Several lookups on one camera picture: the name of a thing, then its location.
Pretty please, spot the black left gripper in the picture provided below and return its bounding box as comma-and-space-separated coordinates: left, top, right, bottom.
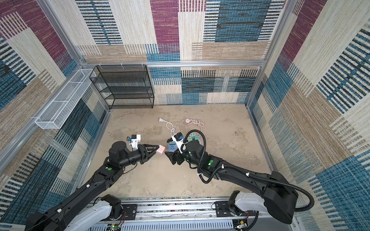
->
119, 144, 159, 169

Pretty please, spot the pink charger adapter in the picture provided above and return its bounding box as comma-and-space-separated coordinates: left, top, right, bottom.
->
156, 145, 165, 155

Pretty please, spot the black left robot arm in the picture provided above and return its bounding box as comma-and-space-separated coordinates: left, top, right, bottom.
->
25, 141, 160, 231

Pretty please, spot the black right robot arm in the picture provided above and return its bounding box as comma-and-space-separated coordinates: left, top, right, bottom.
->
165, 141, 298, 224

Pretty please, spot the blue square power strip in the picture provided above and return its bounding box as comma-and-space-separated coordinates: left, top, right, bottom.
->
168, 141, 178, 152

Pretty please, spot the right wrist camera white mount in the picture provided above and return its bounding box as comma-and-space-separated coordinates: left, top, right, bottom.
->
167, 130, 185, 154

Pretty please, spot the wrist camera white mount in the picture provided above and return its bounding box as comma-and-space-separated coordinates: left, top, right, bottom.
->
127, 134, 141, 151
167, 130, 185, 154

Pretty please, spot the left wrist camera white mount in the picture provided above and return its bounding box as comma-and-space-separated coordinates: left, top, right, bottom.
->
127, 134, 141, 151

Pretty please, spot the black corrugated cable conduit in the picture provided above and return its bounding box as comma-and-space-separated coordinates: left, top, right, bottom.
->
183, 129, 315, 231

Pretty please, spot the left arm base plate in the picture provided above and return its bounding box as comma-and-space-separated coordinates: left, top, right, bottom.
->
101, 204, 138, 222

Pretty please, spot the black wire shelf rack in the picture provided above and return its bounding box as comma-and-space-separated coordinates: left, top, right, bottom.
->
89, 64, 155, 110

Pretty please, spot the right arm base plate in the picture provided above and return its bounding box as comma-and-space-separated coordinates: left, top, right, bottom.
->
211, 201, 256, 217

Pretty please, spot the white wire mesh basket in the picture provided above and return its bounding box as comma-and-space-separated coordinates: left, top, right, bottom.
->
35, 69, 93, 130

